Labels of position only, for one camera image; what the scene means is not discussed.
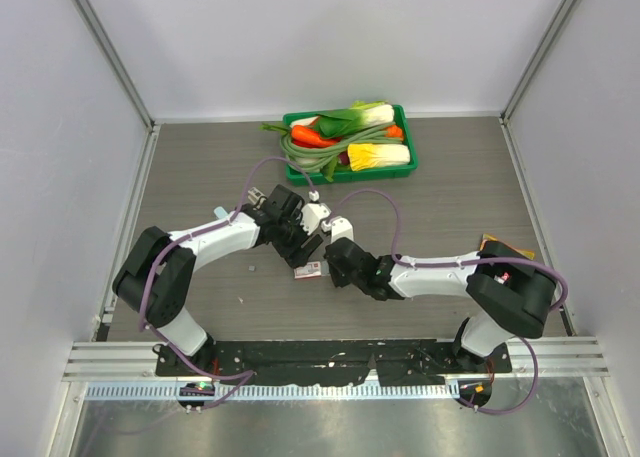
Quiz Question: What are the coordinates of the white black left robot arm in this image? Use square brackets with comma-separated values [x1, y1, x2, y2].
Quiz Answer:
[112, 185, 330, 376]

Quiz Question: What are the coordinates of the green bok choy toy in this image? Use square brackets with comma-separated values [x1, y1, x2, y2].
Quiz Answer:
[311, 102, 395, 139]

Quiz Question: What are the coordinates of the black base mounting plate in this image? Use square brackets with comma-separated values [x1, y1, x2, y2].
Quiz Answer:
[154, 337, 513, 389]

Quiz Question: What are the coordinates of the yellow napa cabbage toy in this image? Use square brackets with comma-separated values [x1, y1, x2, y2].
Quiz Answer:
[347, 143, 411, 172]

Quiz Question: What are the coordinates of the red white staple box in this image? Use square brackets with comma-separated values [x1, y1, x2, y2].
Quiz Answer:
[294, 261, 329, 280]

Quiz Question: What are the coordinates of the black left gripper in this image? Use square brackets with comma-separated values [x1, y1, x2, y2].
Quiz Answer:
[273, 210, 323, 269]

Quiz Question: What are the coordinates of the orange carrot toy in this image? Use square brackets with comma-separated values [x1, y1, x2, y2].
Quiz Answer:
[290, 125, 340, 149]

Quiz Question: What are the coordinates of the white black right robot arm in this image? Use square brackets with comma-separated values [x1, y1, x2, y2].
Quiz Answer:
[324, 237, 557, 372]

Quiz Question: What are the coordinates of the Fox's candy bag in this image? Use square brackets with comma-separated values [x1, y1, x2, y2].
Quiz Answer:
[479, 233, 535, 260]

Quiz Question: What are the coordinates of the green plastic tray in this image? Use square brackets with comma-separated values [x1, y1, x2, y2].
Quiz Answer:
[271, 101, 419, 186]

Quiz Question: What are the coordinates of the green long beans toy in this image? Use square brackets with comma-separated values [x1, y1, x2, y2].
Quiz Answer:
[261, 123, 409, 181]

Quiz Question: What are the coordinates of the white cable duct rail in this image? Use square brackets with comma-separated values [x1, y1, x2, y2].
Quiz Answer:
[85, 380, 459, 402]

